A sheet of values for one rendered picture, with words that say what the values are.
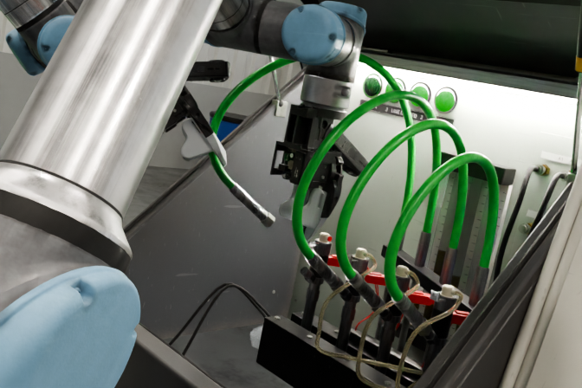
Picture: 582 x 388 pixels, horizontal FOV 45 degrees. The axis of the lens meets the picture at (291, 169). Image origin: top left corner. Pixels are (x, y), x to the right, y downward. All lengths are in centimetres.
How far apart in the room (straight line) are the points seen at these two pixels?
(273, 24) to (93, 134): 54
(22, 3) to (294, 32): 35
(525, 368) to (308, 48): 48
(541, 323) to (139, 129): 62
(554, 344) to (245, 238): 73
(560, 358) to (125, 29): 65
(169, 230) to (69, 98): 90
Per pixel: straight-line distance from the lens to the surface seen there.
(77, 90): 44
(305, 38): 90
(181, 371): 101
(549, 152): 121
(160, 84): 46
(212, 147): 108
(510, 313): 91
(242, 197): 113
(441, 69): 131
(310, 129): 102
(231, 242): 142
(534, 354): 93
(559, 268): 93
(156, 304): 136
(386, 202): 140
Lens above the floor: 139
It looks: 8 degrees down
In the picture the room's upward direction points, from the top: 11 degrees clockwise
